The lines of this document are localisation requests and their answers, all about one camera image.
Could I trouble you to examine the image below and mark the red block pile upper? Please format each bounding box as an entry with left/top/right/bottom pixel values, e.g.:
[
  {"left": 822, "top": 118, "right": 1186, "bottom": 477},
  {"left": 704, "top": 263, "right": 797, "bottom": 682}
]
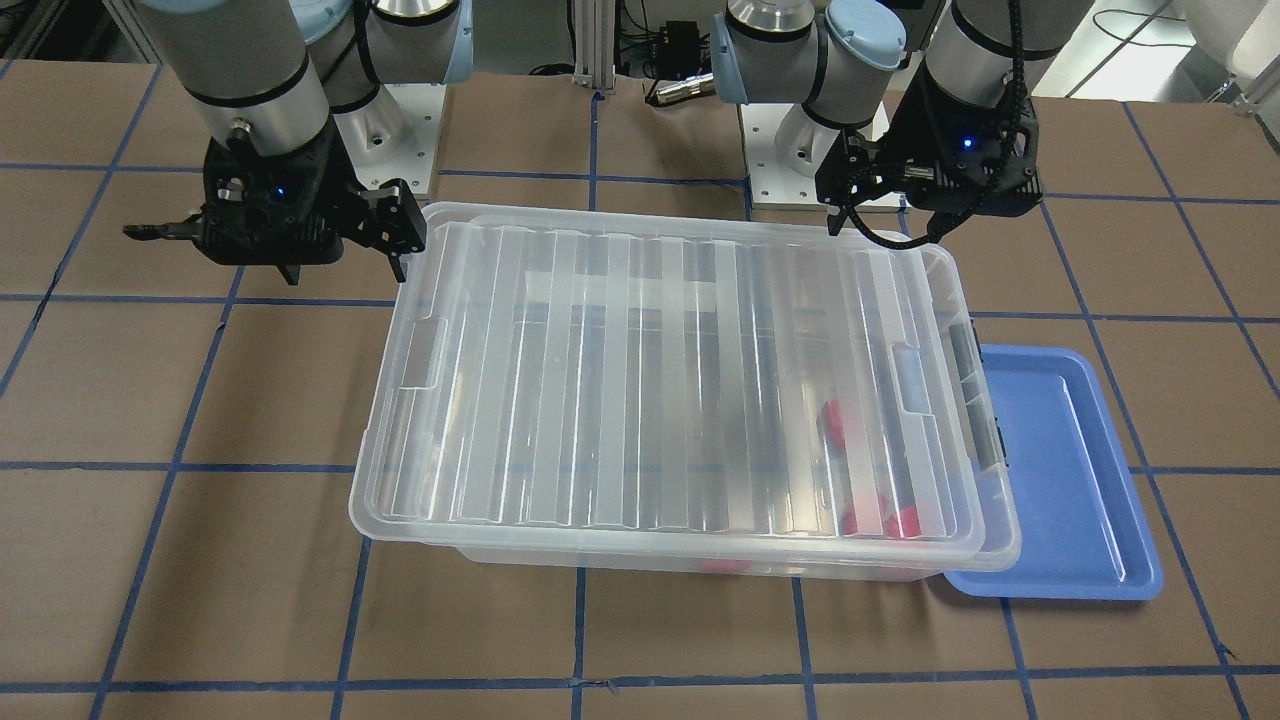
[{"left": 838, "top": 492, "right": 890, "bottom": 539}]

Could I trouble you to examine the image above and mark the aluminium frame post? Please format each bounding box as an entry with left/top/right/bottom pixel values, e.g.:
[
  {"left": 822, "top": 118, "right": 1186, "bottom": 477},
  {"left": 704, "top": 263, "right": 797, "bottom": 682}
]
[{"left": 570, "top": 0, "right": 620, "bottom": 96}]

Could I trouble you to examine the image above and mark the blue plastic tray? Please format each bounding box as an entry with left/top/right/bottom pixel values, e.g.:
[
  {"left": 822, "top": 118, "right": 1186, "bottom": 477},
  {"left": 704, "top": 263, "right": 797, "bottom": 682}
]
[{"left": 946, "top": 345, "right": 1164, "bottom": 602}]

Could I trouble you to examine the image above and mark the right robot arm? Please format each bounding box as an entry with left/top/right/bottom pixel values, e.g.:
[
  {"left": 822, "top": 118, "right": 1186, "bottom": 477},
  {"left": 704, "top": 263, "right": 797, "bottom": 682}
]
[{"left": 123, "top": 1, "right": 474, "bottom": 284}]

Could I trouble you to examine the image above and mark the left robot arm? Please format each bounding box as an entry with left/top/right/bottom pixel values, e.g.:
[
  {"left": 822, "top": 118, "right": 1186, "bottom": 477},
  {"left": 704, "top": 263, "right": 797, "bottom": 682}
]
[{"left": 710, "top": 1, "right": 1091, "bottom": 250}]

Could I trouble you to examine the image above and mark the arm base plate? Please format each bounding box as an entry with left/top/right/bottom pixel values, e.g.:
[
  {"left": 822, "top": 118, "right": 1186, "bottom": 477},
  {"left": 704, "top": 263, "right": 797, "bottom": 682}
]
[
  {"left": 739, "top": 102, "right": 837, "bottom": 211},
  {"left": 335, "top": 85, "right": 448, "bottom": 201}
]

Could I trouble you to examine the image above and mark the red block pile lower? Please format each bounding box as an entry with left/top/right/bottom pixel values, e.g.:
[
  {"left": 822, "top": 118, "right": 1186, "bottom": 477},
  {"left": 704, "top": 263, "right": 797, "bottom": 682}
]
[{"left": 884, "top": 505, "right": 924, "bottom": 541}]

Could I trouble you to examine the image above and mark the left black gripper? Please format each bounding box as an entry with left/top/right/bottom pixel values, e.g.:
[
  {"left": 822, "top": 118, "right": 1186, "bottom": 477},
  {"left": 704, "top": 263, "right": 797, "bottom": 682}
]
[{"left": 814, "top": 76, "right": 1043, "bottom": 237}]

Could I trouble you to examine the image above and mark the clear plastic box lid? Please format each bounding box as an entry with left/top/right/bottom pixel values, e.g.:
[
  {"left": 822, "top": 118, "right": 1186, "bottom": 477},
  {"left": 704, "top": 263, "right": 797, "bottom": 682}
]
[{"left": 349, "top": 200, "right": 1023, "bottom": 577}]

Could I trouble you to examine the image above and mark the clear plastic storage box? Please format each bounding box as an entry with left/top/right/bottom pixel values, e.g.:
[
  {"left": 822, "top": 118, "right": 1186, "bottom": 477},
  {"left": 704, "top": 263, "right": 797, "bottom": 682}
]
[{"left": 420, "top": 205, "right": 1011, "bottom": 585}]

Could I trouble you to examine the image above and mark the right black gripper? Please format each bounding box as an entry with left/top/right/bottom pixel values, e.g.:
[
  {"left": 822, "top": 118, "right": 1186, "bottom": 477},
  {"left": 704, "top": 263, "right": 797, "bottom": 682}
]
[{"left": 195, "top": 129, "right": 428, "bottom": 287}]

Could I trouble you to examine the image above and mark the red block lone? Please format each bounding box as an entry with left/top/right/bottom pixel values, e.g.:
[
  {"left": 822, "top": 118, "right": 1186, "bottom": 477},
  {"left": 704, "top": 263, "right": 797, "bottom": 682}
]
[{"left": 818, "top": 398, "right": 863, "bottom": 454}]

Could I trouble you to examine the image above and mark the red block pile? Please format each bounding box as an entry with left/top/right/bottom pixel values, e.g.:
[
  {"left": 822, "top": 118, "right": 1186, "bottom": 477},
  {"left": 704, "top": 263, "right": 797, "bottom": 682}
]
[
  {"left": 838, "top": 492, "right": 890, "bottom": 539},
  {"left": 884, "top": 505, "right": 924, "bottom": 541}
]

